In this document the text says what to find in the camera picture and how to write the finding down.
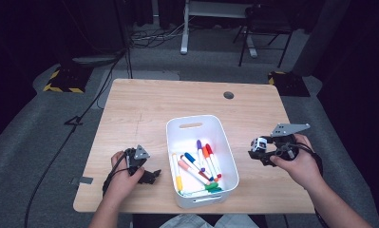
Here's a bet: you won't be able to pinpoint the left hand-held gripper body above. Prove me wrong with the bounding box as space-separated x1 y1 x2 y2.
124 144 151 176

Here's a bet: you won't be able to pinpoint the purple marker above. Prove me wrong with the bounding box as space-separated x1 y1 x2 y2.
196 139 206 174

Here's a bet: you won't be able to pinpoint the person's left hand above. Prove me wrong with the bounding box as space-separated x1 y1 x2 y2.
104 150 146 205

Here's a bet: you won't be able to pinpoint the black yellow striped floor base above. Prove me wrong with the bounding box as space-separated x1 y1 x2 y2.
267 70 311 98
43 65 93 94

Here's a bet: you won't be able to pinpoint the dark green marker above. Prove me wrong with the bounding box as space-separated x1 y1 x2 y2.
190 187 224 197

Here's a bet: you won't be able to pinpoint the person's right hand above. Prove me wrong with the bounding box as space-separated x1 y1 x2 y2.
269 133 324 191

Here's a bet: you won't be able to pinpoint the pink marker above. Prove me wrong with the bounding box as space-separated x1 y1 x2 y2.
178 160 212 186

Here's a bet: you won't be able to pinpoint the grey tape strip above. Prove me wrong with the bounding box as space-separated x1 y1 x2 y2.
71 176 93 185

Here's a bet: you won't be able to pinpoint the grey curtain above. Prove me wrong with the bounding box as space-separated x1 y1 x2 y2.
292 0 351 77

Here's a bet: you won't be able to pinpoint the white toy police car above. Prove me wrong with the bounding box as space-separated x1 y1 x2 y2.
251 136 269 154

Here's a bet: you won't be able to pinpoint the bundle of floor cables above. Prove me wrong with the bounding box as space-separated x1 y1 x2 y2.
129 22 186 48

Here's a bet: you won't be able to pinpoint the blue marker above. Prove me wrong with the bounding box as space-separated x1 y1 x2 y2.
183 152 207 175

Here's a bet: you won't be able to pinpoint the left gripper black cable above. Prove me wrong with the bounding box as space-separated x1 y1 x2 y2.
102 151 131 196

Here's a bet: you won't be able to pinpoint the long black floor cable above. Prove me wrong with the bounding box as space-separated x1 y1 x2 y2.
24 47 129 228

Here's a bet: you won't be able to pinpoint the person's light grey trousers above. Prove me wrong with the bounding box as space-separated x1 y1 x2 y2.
159 214 260 228

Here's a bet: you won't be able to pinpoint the light green marker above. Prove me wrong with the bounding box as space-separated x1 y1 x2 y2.
193 181 219 195

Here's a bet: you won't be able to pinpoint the yellow marker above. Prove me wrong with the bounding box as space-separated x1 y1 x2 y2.
172 153 183 192

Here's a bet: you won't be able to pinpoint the white plastic bin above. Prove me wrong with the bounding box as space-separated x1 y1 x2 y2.
165 114 240 210

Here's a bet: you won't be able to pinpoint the black chair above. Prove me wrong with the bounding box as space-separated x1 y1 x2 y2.
233 4 295 68

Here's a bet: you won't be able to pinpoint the orange marker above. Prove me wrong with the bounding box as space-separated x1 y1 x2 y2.
201 145 219 182

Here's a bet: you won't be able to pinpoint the black stand pole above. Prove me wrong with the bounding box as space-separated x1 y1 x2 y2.
114 0 134 80

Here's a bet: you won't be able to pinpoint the white desk frame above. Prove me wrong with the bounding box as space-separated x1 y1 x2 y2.
180 0 261 59

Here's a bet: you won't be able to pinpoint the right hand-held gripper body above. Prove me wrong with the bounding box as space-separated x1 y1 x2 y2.
266 123 312 160

